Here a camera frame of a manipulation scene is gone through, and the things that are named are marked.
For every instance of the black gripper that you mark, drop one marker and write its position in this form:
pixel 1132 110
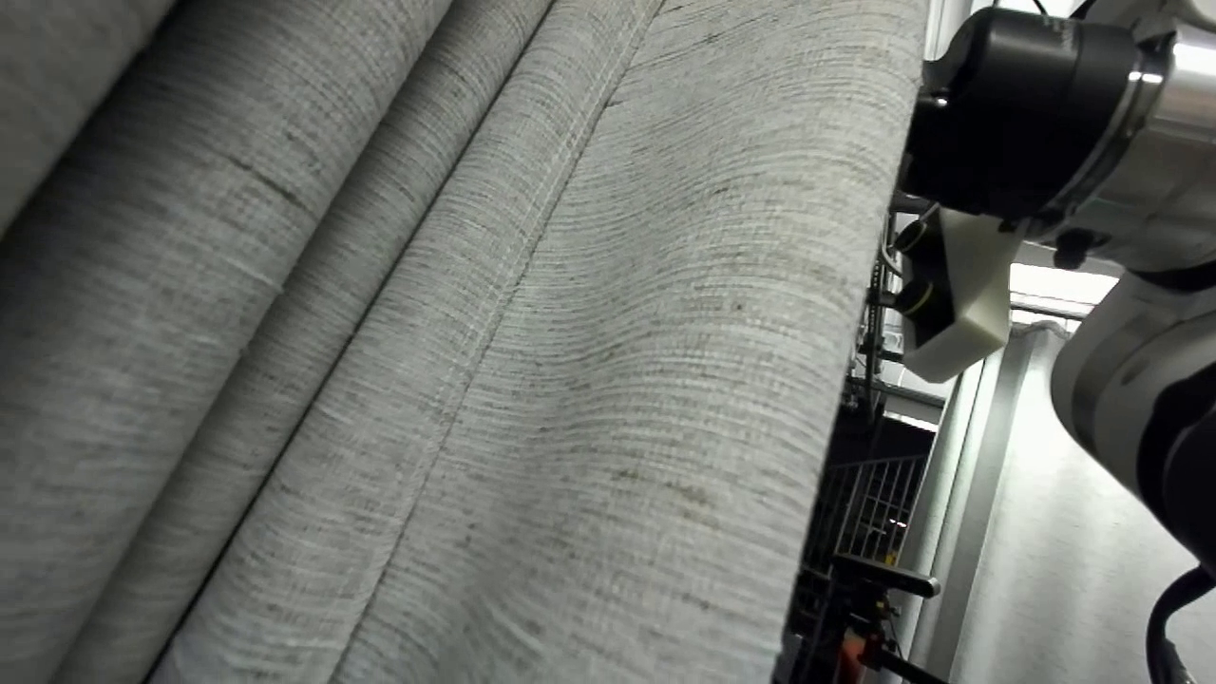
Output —
pixel 1014 116

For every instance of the grey fabric curtain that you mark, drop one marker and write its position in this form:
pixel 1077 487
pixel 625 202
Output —
pixel 443 382

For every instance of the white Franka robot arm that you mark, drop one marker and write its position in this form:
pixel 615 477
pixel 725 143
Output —
pixel 1142 356

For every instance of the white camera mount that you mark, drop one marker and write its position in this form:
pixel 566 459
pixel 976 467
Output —
pixel 980 304

